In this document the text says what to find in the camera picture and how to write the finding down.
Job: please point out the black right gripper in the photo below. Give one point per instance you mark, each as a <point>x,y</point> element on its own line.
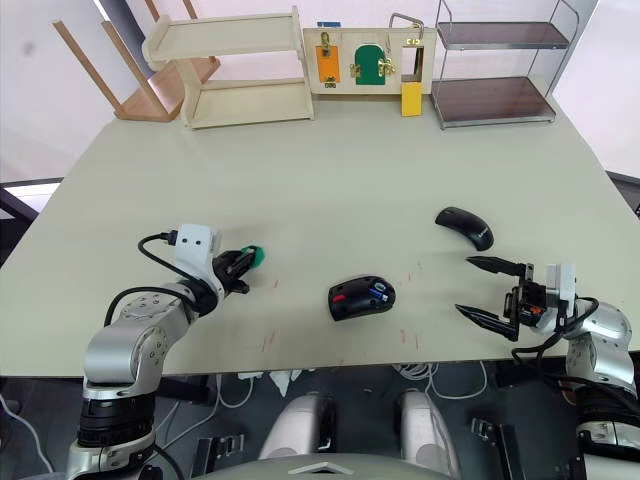
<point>527,306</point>

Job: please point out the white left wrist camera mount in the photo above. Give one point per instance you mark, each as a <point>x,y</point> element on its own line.
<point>195,247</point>

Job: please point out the small green battery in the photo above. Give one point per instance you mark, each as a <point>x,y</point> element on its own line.
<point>258,255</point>

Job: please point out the grey robot torso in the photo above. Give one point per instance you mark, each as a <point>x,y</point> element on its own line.
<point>320,469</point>

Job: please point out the white rounded robot leg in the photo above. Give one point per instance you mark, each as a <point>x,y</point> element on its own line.
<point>425,430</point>
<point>292,425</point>

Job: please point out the black mouse base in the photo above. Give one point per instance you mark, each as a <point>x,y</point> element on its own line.
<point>357,302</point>

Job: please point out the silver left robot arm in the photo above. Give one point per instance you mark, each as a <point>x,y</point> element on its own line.
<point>125,345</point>

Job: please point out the green arched board door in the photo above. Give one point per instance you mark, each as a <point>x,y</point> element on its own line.
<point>368,65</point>

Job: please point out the metal rack with brown shelves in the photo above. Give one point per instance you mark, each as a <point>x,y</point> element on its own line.
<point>492,97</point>

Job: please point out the yellow board door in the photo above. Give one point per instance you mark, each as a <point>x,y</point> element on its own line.
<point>411,100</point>

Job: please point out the orange board door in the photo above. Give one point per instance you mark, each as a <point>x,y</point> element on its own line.
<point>327,65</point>

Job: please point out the black mouse cover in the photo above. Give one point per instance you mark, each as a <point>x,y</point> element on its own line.
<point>467,226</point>

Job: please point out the small blue object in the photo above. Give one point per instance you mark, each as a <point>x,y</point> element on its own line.
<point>328,24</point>

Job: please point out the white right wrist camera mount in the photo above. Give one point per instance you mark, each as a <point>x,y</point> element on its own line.
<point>562,284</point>

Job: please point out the small blue white receiver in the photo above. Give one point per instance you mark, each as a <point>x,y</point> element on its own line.
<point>380,290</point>

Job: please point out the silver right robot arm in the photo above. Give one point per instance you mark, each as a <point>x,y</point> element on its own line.
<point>607,340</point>

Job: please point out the brown wooden stool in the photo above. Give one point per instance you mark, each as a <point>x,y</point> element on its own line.
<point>145,95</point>

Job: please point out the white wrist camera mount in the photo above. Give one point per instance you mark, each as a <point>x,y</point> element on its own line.
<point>562,284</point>
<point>195,247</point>

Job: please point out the light wooden two-tier shelf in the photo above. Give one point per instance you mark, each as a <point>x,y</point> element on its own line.
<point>235,105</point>

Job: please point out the wooden latch busy board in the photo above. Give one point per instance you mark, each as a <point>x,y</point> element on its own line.
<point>370,35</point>

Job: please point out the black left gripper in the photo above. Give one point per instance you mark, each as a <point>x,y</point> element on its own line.
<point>227,280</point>

